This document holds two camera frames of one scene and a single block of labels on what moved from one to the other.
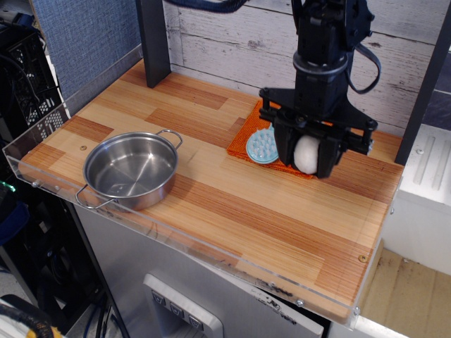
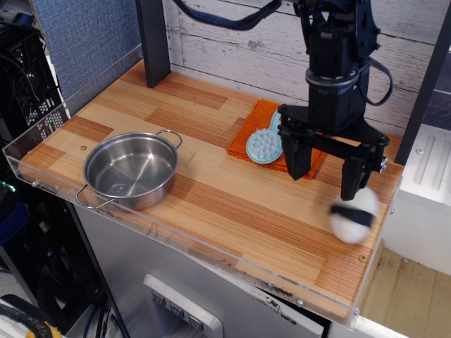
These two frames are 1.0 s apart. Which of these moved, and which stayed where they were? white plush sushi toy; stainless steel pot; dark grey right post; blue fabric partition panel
Moved: white plush sushi toy
Stayed: dark grey right post; blue fabric partition panel; stainless steel pot
